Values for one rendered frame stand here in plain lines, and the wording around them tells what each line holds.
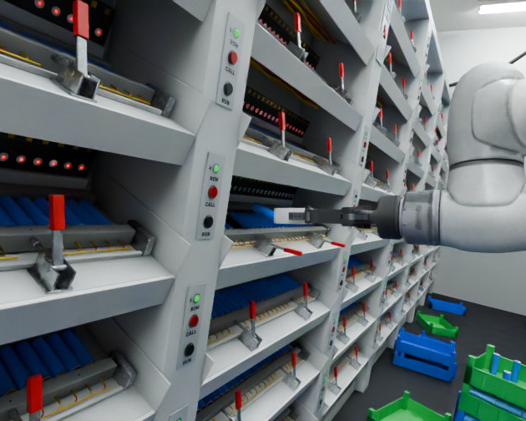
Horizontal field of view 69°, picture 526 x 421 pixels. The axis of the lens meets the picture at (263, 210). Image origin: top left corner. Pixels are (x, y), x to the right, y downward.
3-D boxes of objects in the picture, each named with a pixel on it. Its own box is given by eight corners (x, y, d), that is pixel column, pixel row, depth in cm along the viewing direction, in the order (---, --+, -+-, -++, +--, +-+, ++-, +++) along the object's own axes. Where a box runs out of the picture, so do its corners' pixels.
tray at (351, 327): (371, 327, 176) (386, 302, 173) (324, 372, 124) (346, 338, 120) (335, 299, 185) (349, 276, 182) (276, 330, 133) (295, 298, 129)
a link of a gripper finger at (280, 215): (308, 224, 72) (306, 224, 71) (275, 223, 75) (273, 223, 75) (308, 208, 72) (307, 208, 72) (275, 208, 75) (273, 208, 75)
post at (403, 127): (368, 385, 186) (433, 20, 175) (362, 393, 177) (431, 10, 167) (329, 370, 195) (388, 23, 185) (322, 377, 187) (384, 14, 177)
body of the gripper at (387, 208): (407, 196, 68) (356, 197, 73) (399, 193, 61) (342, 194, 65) (407, 238, 68) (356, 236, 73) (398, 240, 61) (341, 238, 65)
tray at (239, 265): (333, 259, 113) (350, 232, 111) (205, 292, 61) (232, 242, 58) (282, 223, 122) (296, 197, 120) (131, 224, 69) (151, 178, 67)
